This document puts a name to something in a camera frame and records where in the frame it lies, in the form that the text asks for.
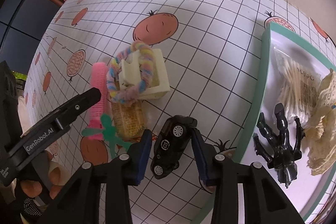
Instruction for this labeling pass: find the yellow snack packet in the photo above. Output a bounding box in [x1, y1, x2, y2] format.
[111, 101, 146, 143]

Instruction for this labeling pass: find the green paper figure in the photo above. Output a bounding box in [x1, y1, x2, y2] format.
[81, 114, 132, 159]

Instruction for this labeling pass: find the black toy car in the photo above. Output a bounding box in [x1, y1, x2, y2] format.
[150, 115, 198, 180]

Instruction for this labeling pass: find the pink hair roller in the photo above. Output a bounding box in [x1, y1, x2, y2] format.
[88, 62, 108, 140]

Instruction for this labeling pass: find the black skeleton hand toy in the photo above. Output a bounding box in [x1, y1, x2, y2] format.
[253, 103, 305, 187]

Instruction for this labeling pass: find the cream plastic hair clip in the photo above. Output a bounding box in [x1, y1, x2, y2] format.
[118, 49, 170, 100]

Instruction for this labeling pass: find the pastel chenille scrunchie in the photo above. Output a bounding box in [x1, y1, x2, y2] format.
[106, 40, 154, 104]

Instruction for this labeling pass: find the cream lace cloth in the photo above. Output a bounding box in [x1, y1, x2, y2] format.
[305, 69, 335, 176]

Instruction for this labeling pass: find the cotton swab bag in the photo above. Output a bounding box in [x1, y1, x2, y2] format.
[274, 48, 323, 128]

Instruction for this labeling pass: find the left hand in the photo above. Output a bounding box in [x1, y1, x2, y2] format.
[19, 150, 71, 200]

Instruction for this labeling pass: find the pomegranate grid tablecloth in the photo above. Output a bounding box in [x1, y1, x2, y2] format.
[22, 0, 336, 224]

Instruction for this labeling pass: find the white tray teal rim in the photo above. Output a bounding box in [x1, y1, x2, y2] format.
[191, 21, 336, 224]

